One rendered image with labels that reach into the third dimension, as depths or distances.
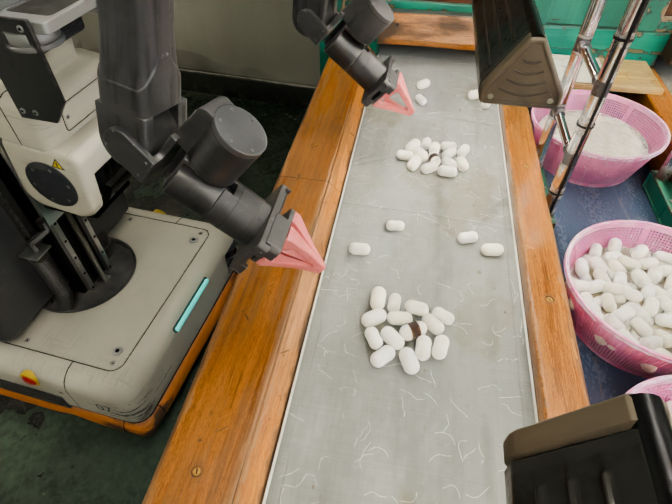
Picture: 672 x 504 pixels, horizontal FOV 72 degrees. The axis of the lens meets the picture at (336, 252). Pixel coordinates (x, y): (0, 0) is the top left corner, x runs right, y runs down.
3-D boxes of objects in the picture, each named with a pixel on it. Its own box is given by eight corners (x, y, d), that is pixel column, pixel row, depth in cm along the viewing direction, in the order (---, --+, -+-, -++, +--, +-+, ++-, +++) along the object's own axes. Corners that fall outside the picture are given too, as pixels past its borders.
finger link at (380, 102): (426, 90, 92) (393, 56, 88) (425, 109, 87) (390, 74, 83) (401, 111, 96) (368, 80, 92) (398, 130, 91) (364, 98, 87)
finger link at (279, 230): (343, 243, 57) (282, 199, 53) (333, 289, 52) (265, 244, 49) (309, 266, 61) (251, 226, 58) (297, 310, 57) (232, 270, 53)
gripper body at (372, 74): (397, 61, 89) (369, 33, 86) (393, 87, 82) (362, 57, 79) (374, 83, 93) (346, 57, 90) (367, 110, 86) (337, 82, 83)
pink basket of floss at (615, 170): (594, 214, 91) (616, 175, 84) (494, 148, 106) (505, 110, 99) (673, 170, 100) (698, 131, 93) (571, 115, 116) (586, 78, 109)
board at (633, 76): (510, 83, 108) (512, 78, 107) (505, 55, 118) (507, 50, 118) (662, 95, 104) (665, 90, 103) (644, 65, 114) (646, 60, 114)
